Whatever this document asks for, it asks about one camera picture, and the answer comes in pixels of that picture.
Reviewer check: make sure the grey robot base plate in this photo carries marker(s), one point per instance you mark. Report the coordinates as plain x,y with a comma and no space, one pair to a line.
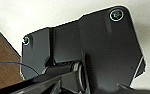
111,46

